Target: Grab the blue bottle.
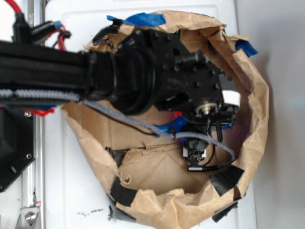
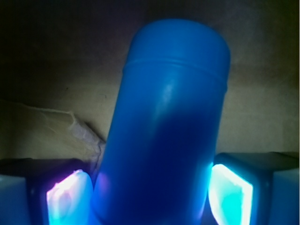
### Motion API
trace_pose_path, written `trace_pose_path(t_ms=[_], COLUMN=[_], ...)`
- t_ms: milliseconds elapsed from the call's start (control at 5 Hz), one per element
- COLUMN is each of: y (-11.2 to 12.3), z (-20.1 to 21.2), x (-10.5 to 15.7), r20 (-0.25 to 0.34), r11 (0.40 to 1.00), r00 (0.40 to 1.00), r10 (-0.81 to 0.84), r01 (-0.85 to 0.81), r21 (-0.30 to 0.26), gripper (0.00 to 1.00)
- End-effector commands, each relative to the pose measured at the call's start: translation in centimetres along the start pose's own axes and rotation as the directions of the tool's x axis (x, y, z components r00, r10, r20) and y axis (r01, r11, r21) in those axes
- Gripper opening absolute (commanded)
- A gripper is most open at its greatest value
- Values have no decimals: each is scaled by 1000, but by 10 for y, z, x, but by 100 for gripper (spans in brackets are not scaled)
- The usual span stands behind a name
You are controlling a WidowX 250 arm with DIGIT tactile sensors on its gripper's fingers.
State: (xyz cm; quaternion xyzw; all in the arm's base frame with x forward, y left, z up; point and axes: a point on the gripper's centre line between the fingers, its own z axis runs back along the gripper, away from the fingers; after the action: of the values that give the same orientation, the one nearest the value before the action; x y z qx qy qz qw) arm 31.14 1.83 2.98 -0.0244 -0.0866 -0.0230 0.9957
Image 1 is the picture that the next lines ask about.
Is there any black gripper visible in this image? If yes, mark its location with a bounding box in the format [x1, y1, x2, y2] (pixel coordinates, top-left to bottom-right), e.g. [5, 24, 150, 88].
[152, 31, 240, 125]

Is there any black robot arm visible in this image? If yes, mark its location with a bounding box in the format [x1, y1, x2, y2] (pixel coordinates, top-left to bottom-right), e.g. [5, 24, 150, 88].
[0, 29, 241, 125]

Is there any brown paper bag container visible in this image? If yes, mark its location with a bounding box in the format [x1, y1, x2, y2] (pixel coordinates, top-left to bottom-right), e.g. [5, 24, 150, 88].
[61, 10, 269, 229]

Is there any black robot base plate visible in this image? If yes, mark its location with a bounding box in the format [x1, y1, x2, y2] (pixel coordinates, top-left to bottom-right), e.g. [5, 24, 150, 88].
[0, 107, 35, 193]

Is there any aluminium frame rail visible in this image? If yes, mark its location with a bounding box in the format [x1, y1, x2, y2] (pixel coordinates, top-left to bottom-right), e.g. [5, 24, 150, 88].
[21, 0, 47, 229]

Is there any metal corner bracket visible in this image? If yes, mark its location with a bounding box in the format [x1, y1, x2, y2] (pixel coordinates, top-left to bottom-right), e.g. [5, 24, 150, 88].
[15, 207, 41, 229]

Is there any red cable bundle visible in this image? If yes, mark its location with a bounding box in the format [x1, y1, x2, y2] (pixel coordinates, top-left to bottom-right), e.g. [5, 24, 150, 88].
[4, 0, 72, 51]

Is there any grey braided cable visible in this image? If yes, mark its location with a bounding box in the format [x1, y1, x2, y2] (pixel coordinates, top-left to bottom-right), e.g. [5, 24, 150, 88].
[0, 89, 236, 172]

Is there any blue toy bottle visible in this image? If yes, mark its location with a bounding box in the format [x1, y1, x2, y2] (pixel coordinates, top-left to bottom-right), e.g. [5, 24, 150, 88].
[155, 116, 235, 142]

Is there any white plastic tray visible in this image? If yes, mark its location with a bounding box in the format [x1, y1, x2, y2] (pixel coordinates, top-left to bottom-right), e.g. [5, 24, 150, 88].
[44, 0, 259, 229]

